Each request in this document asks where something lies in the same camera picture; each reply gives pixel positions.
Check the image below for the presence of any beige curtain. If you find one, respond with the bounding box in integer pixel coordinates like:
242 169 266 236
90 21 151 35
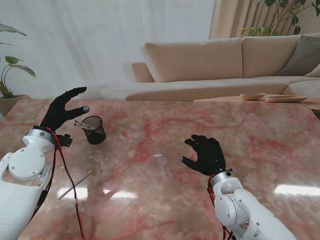
208 0 320 40

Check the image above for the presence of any wooden bowl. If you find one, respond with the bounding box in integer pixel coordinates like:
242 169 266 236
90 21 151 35
239 92 267 102

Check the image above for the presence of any black mesh holder cup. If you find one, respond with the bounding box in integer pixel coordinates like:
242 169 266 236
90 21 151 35
80 116 107 145

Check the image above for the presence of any flat wooden plate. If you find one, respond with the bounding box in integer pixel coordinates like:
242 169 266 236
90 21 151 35
264 95 309 103

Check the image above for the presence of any cream cushion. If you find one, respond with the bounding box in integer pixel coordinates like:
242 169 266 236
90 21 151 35
304 65 320 78

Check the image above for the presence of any white straw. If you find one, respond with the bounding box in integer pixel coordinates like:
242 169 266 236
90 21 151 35
74 120 94 129
58 170 93 200

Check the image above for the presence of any beige sofa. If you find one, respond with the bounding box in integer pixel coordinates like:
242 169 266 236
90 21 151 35
77 33 320 102

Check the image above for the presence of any sheer white curtain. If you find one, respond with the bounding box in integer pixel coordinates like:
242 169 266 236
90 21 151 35
0 0 216 100

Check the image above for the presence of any pale plant pot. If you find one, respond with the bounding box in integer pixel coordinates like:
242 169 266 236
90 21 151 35
0 94 31 118

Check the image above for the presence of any small-leaf green tree plant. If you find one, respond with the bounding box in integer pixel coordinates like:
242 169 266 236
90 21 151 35
240 0 307 38

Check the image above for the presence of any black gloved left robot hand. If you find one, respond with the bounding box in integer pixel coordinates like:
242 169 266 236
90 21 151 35
39 86 90 132

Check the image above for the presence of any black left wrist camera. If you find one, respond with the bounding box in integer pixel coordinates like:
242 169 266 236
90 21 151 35
56 134 74 148

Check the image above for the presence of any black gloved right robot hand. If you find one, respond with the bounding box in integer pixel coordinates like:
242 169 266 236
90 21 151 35
180 134 227 177

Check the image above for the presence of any red and black cable bundle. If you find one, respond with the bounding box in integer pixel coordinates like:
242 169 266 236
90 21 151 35
46 127 87 240
206 174 237 240

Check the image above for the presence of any grey cushion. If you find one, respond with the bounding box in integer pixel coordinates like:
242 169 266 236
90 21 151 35
276 34 320 77

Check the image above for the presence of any large-leaf green plant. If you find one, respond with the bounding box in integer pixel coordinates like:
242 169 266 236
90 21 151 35
0 22 37 100

